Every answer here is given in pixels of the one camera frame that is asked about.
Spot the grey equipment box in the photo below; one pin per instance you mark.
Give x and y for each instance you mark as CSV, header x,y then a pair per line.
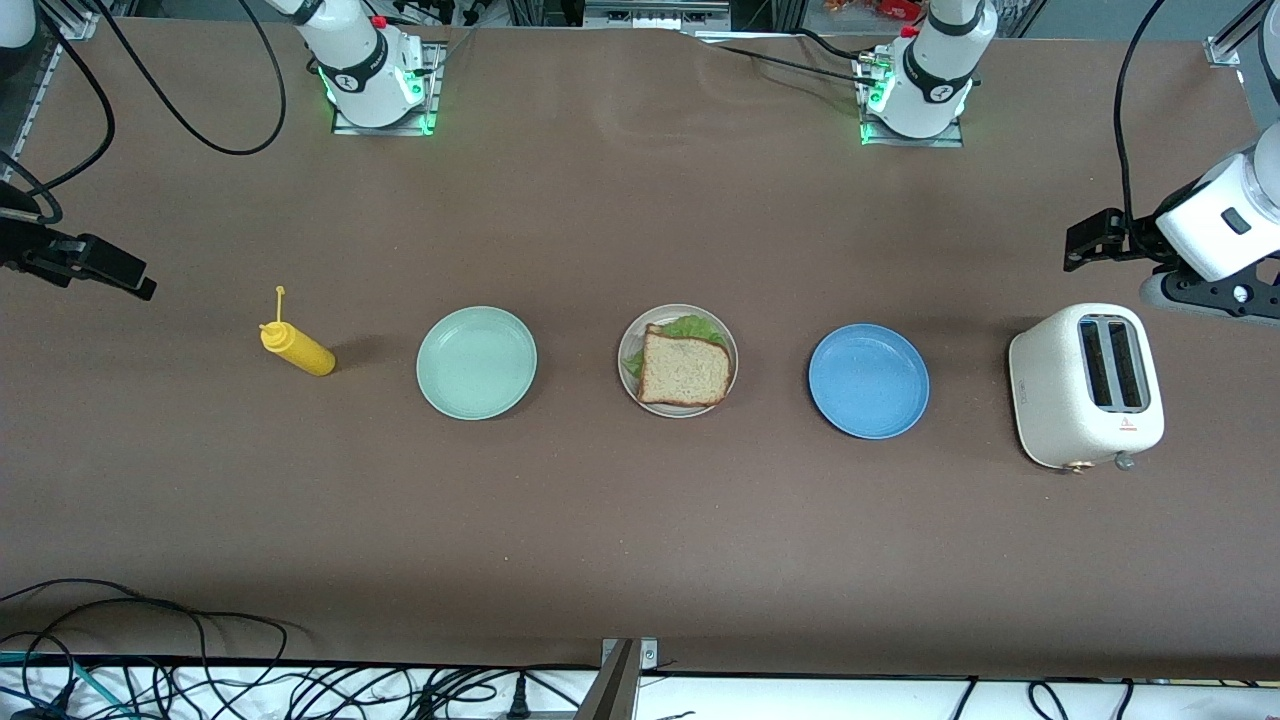
x,y
655,12

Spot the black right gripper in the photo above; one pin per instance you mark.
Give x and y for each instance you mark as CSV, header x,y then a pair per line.
x,y
22,243

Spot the white toaster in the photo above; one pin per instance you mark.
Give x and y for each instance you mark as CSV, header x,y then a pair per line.
x,y
1050,400

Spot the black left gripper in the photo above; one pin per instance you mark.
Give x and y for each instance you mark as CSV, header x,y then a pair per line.
x,y
1132,240

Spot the grey metal bracket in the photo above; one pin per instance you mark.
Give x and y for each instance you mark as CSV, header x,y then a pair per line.
x,y
615,680

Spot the beige plate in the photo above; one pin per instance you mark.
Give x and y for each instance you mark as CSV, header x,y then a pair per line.
x,y
630,335

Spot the pale green plate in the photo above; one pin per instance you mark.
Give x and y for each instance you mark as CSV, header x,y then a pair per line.
x,y
476,362

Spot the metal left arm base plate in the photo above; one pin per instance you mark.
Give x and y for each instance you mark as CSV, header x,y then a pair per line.
x,y
955,140

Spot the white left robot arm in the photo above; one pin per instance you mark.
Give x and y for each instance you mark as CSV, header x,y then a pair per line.
x,y
940,70

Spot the aluminium frame profile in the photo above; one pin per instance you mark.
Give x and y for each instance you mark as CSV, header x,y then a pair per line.
x,y
40,75
1222,50

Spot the black power plug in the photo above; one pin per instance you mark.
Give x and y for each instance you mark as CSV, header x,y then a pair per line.
x,y
518,700

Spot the yellow squeeze bottle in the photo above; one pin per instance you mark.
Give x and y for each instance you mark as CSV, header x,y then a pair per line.
x,y
305,352

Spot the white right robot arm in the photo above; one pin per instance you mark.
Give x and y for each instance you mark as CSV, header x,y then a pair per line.
x,y
360,60

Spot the blue plate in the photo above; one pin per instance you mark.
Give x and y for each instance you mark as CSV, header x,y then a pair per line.
x,y
868,380

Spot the brown bread slice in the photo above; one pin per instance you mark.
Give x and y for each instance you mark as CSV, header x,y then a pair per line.
x,y
685,370

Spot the green lettuce leaf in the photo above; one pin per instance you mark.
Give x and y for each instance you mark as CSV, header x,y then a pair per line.
x,y
690,326

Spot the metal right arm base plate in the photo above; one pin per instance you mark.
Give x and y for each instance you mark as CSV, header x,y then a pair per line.
x,y
430,95

